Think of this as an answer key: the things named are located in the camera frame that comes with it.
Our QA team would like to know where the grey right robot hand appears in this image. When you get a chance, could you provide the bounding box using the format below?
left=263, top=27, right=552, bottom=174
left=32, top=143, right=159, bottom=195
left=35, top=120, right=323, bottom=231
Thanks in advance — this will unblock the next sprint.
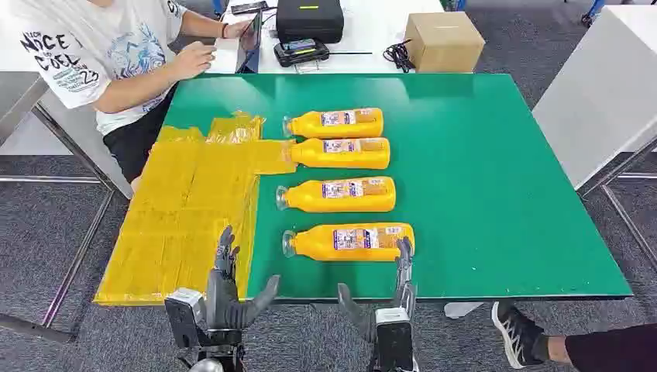
left=337, top=236, right=418, bottom=343

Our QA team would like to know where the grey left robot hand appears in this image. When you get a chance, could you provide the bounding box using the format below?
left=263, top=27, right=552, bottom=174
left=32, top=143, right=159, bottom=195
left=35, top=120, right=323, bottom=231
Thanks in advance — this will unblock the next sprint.
left=205, top=225, right=281, bottom=332

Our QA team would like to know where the person's right hand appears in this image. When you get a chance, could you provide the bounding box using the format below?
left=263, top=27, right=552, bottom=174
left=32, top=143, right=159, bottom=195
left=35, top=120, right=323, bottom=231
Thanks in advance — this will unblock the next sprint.
left=171, top=41, right=218, bottom=81

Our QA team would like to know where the person's left hand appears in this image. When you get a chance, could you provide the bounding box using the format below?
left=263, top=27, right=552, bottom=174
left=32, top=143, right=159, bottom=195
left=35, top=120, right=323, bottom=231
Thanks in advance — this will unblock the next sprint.
left=224, top=19, right=253, bottom=40

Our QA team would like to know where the orange drink bottle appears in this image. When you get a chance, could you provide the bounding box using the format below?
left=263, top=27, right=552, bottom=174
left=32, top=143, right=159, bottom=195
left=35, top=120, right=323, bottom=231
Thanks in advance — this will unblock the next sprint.
left=282, top=107, right=385, bottom=140
left=288, top=136, right=391, bottom=171
left=275, top=176, right=397, bottom=214
left=281, top=222, right=416, bottom=264

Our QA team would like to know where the dark phone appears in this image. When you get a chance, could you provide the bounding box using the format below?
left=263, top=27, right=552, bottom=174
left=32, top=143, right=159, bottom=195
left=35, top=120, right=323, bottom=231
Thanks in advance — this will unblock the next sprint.
left=231, top=1, right=270, bottom=16

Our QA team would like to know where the white table foot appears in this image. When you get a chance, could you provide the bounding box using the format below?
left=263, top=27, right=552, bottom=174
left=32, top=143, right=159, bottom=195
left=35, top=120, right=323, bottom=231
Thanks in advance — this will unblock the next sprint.
left=443, top=301, right=487, bottom=320

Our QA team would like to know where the black handheld controller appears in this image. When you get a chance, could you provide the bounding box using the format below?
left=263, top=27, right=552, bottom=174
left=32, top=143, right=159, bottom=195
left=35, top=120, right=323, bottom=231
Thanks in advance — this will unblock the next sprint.
left=273, top=38, right=331, bottom=69

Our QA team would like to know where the black carrying case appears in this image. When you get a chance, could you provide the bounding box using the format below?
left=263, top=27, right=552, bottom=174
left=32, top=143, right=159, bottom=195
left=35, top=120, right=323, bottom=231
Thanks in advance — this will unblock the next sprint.
left=275, top=0, right=346, bottom=45

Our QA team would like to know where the person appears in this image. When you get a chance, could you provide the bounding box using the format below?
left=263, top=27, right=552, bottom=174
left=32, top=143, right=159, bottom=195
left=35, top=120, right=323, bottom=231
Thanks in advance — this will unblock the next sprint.
left=0, top=0, right=253, bottom=184
left=491, top=301, right=657, bottom=372

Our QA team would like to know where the yellow plastic sheet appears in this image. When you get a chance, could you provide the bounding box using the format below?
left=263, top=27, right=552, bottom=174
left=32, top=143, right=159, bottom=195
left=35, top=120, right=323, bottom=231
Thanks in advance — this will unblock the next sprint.
left=94, top=110, right=299, bottom=308

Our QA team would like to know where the green table mat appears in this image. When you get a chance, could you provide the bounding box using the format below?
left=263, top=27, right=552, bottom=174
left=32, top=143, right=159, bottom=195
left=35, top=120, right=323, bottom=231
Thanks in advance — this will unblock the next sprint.
left=163, top=73, right=633, bottom=302

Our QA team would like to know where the black white sneaker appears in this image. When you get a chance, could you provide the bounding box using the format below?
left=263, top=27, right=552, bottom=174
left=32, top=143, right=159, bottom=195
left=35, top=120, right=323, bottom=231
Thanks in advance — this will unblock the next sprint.
left=491, top=301, right=551, bottom=370

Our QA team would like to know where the white desk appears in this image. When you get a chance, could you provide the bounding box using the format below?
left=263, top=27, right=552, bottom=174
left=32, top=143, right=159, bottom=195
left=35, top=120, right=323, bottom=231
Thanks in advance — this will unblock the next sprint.
left=205, top=0, right=445, bottom=75

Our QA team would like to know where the grey metal-framed table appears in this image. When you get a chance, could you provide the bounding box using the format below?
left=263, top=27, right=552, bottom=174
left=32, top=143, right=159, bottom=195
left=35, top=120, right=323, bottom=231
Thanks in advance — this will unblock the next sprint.
left=0, top=71, right=136, bottom=344

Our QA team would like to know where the brown cardboard box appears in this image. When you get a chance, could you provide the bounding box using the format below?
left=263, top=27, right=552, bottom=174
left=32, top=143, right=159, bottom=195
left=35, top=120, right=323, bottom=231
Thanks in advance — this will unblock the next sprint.
left=403, top=11, right=486, bottom=74

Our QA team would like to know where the white side table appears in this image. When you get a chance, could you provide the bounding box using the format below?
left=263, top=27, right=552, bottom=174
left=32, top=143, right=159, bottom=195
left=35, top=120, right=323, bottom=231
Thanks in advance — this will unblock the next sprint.
left=531, top=5, right=657, bottom=273

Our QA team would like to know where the blue chair base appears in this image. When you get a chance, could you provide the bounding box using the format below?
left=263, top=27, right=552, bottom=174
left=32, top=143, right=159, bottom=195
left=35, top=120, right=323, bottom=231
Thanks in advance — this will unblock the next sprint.
left=580, top=0, right=607, bottom=28

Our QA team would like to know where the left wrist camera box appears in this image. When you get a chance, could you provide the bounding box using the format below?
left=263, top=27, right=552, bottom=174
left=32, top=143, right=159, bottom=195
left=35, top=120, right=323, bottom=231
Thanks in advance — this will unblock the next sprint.
left=163, top=288, right=208, bottom=350

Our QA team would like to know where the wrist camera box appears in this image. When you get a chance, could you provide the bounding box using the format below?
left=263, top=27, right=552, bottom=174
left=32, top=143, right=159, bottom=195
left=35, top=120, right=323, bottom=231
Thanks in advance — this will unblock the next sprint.
left=373, top=307, right=415, bottom=372
left=163, top=288, right=208, bottom=350

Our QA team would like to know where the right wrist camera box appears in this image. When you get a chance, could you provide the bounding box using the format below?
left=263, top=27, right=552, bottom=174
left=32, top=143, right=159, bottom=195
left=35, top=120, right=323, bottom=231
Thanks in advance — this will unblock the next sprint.
left=373, top=307, right=415, bottom=372

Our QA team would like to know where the black cable bundle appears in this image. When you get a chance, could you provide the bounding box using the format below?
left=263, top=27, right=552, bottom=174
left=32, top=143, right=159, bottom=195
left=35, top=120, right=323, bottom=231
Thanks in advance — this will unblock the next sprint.
left=382, top=39, right=416, bottom=74

